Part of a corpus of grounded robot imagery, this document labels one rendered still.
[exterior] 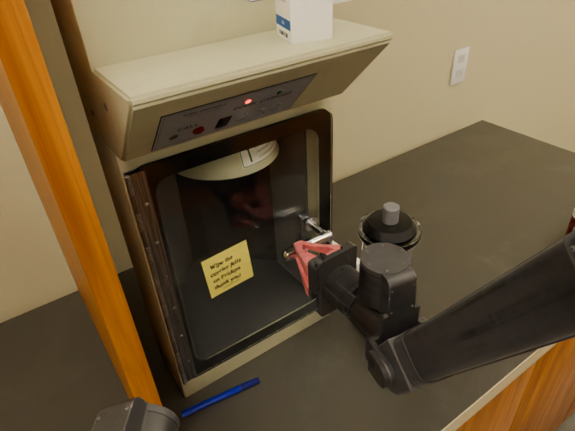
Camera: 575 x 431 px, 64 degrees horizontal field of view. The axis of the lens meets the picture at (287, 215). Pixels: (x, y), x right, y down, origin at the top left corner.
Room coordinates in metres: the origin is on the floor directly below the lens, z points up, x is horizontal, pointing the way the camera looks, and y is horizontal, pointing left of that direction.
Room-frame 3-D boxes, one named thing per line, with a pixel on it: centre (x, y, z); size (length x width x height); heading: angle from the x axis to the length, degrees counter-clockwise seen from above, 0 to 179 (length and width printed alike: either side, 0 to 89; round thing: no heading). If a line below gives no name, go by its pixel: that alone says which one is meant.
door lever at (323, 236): (0.58, -0.02, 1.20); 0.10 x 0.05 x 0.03; 122
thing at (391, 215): (0.64, -0.17, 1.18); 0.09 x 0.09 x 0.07
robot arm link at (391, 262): (0.38, -0.12, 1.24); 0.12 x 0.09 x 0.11; 20
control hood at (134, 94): (0.52, 0.03, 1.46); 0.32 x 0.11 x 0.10; 123
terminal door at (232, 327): (0.57, 0.06, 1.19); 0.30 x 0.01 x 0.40; 122
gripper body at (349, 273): (0.46, -0.08, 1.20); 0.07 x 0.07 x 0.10; 33
